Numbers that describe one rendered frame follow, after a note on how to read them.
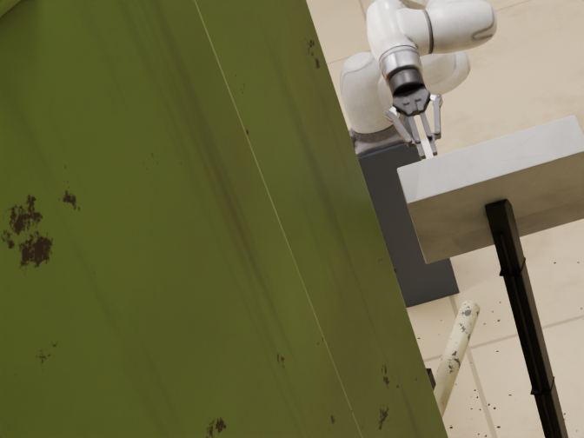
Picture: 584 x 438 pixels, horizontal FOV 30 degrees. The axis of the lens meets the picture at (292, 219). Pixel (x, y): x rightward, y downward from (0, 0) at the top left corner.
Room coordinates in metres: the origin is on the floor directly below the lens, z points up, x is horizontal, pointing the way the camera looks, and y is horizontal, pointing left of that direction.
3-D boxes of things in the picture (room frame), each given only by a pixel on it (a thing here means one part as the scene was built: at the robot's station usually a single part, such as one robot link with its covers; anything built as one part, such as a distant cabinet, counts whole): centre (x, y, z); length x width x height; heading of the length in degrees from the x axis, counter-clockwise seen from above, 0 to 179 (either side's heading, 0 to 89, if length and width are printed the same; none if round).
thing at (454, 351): (1.84, -0.20, 0.62); 0.44 x 0.05 x 0.05; 148
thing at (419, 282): (3.01, -0.35, 0.30); 0.20 x 0.20 x 0.60; 82
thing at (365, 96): (3.01, -0.36, 0.77); 0.18 x 0.16 x 0.22; 87
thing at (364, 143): (3.01, -0.33, 0.63); 0.22 x 0.18 x 0.06; 82
